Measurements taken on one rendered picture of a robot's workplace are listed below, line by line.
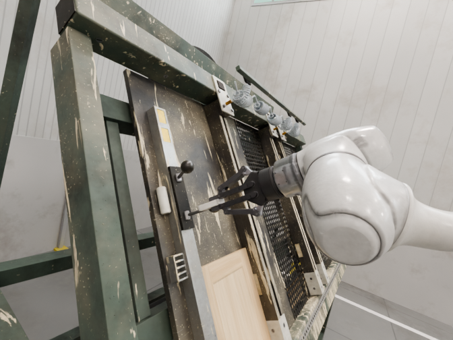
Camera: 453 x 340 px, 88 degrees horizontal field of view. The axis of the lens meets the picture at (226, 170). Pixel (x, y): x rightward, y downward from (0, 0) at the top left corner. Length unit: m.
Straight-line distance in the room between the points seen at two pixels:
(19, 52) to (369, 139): 1.22
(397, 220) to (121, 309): 0.50
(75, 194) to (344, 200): 0.54
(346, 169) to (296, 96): 4.21
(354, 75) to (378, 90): 0.43
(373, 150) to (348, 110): 3.92
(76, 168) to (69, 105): 0.16
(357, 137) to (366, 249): 0.22
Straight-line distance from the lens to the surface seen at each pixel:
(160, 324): 0.75
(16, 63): 1.29
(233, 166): 1.03
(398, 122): 4.37
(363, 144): 0.47
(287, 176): 0.49
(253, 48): 5.18
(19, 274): 1.69
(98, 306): 0.59
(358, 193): 0.32
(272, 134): 1.62
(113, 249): 0.58
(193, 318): 0.76
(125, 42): 0.85
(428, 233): 0.40
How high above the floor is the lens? 1.60
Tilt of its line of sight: 4 degrees down
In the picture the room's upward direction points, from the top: 13 degrees clockwise
